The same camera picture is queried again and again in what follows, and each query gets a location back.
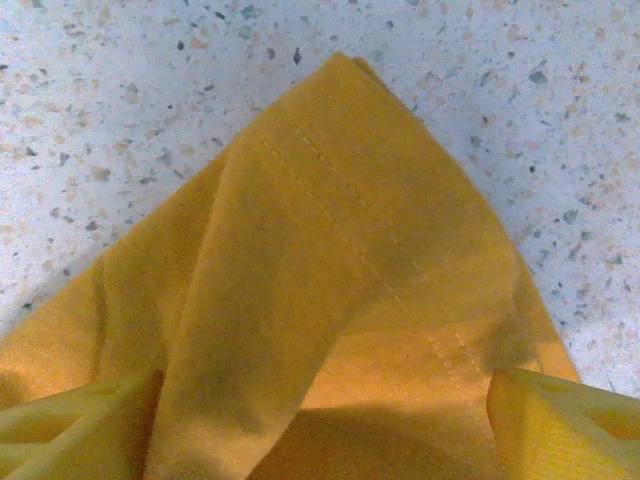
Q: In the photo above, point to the yellow printed t-shirt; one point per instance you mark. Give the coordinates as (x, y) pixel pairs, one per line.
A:
(350, 225)

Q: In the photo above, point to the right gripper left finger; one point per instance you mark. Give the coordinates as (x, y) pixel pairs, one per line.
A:
(65, 435)

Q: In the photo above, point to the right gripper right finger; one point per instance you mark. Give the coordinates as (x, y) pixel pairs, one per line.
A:
(565, 435)

